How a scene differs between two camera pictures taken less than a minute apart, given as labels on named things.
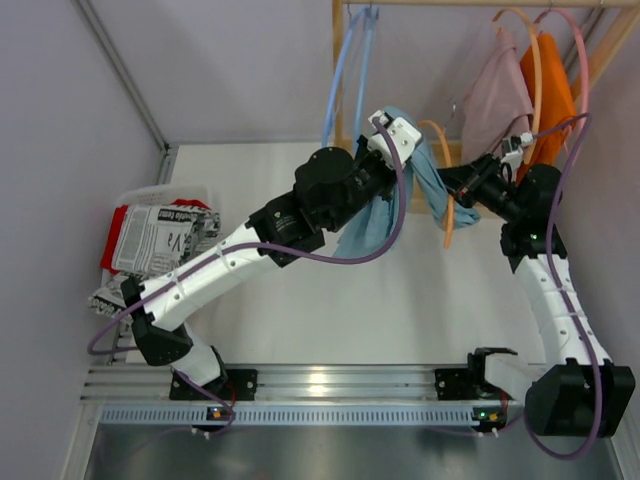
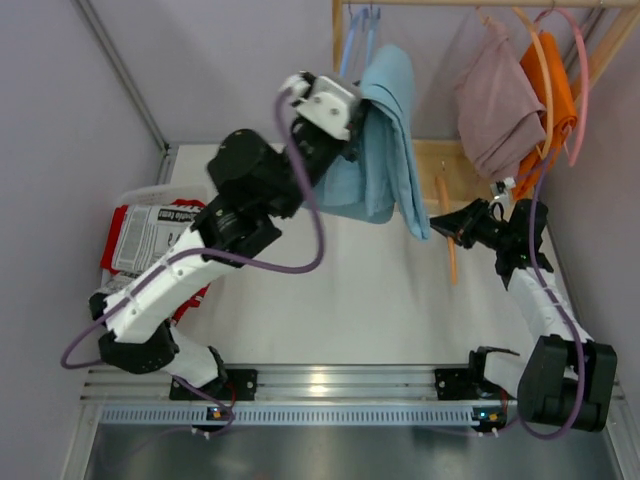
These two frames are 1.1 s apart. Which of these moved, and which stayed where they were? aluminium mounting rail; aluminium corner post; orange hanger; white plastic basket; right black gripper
Moved: right black gripper; orange hanger
Stayed: aluminium mounting rail; white plastic basket; aluminium corner post
